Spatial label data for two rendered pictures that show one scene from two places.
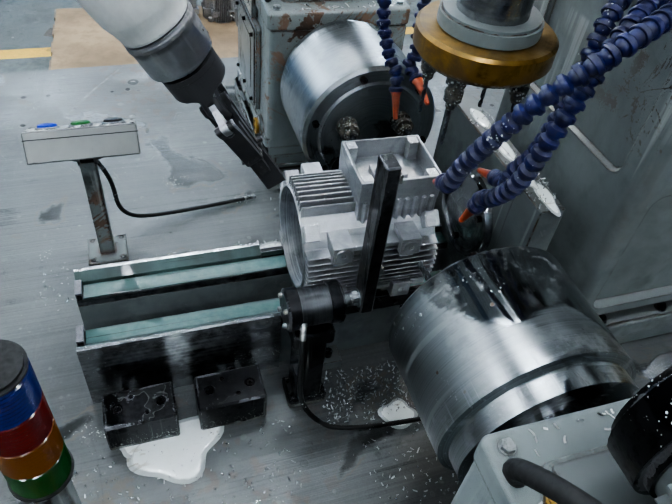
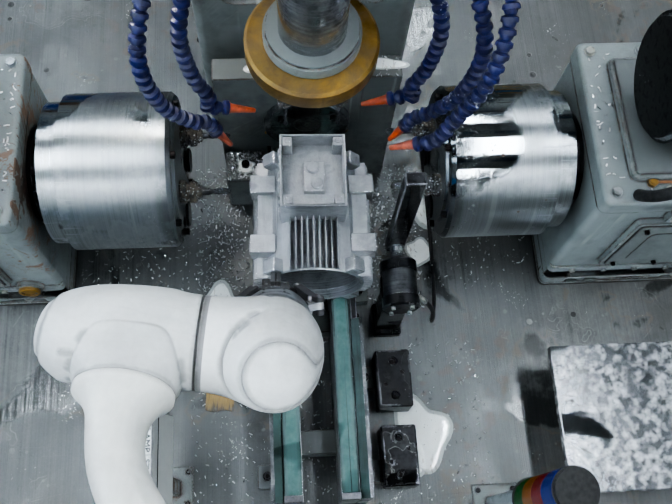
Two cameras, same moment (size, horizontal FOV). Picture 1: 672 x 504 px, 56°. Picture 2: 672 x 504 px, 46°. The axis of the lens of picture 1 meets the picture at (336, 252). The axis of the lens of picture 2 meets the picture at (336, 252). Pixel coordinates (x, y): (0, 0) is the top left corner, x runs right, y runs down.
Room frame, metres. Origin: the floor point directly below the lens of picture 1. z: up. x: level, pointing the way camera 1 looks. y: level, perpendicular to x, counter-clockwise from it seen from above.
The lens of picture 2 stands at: (0.57, 0.45, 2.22)
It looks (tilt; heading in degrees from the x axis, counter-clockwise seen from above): 69 degrees down; 282
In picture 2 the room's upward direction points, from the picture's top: 8 degrees clockwise
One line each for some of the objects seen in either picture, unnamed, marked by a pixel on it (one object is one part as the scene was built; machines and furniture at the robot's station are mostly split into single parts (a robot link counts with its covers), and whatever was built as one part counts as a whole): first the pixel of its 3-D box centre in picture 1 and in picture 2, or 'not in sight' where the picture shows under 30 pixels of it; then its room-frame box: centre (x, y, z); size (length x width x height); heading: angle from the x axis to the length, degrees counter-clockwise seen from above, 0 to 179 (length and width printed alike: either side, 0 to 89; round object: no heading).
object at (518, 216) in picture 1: (491, 226); (305, 104); (0.82, -0.26, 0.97); 0.30 x 0.11 x 0.34; 23
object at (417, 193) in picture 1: (387, 178); (312, 179); (0.73, -0.06, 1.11); 0.12 x 0.11 x 0.07; 111
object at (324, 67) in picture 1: (346, 88); (90, 172); (1.08, 0.02, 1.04); 0.37 x 0.25 x 0.25; 23
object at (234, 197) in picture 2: not in sight; (247, 177); (0.89, -0.14, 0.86); 0.07 x 0.06 x 0.12; 23
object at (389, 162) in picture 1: (373, 241); (404, 216); (0.58, -0.05, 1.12); 0.04 x 0.03 x 0.26; 113
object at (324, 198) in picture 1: (354, 228); (311, 227); (0.72, -0.02, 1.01); 0.20 x 0.19 x 0.19; 111
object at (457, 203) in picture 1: (464, 212); (306, 124); (0.79, -0.20, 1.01); 0.15 x 0.02 x 0.15; 23
